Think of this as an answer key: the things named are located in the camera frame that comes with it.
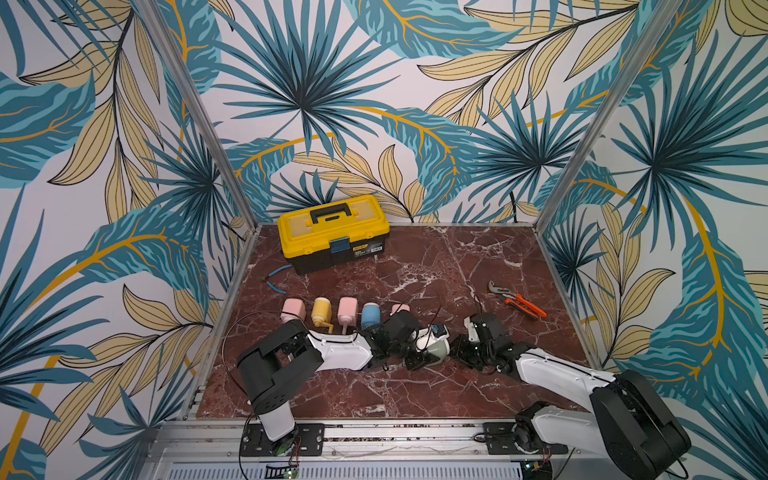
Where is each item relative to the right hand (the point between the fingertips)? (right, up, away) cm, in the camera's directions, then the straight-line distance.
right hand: (444, 351), depth 87 cm
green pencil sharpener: (-3, +3, -7) cm, 9 cm away
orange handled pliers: (+27, +13, +11) cm, 32 cm away
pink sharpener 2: (-11, +11, +8) cm, 18 cm away
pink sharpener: (-45, +12, +1) cm, 46 cm away
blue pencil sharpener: (-21, +11, -1) cm, 24 cm away
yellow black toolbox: (-32, +36, +8) cm, 49 cm away
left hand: (-4, +1, -3) cm, 5 cm away
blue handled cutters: (-56, +22, +18) cm, 63 cm away
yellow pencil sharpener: (-36, +11, 0) cm, 37 cm away
